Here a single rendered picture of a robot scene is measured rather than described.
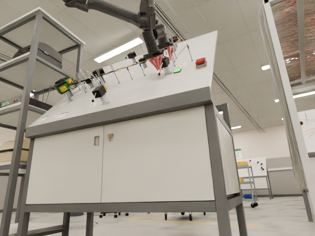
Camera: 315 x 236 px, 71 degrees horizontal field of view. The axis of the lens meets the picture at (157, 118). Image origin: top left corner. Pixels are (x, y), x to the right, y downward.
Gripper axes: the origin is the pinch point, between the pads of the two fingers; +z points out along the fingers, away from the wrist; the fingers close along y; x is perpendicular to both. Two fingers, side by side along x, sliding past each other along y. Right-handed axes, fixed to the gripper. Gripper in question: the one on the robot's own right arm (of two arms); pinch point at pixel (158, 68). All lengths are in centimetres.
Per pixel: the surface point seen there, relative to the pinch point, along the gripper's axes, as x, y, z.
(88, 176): 42, 37, 38
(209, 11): -308, 28, -27
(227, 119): -30, -23, 48
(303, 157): 13, -60, 51
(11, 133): -292, 752, 124
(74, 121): 26, 48, 13
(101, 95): 17.0, 29.4, 3.6
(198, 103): 20.1, -23.0, 16.2
